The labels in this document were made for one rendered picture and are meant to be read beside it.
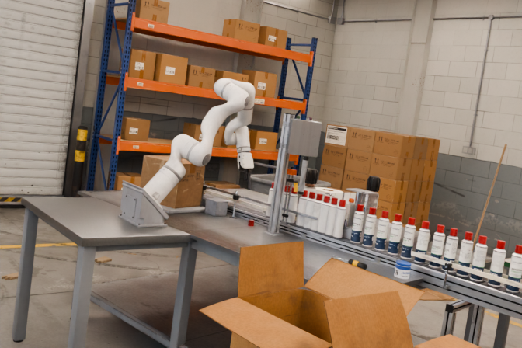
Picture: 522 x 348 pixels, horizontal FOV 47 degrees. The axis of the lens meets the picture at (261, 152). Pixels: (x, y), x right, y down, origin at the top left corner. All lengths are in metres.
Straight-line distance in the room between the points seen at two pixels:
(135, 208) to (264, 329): 1.81
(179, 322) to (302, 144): 1.14
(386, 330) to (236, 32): 6.38
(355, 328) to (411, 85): 7.27
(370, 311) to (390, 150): 5.45
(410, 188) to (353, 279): 5.29
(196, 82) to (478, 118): 3.50
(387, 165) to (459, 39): 2.24
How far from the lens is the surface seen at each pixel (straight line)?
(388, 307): 1.48
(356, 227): 3.19
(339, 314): 1.36
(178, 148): 3.30
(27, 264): 3.70
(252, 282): 1.67
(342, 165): 7.19
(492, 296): 2.87
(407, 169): 6.92
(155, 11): 7.01
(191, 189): 3.69
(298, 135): 3.26
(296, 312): 1.83
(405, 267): 2.88
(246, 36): 7.67
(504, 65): 7.87
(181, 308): 3.27
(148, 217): 3.16
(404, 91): 8.59
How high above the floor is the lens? 1.54
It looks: 5 degrees down
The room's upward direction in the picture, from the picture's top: 8 degrees clockwise
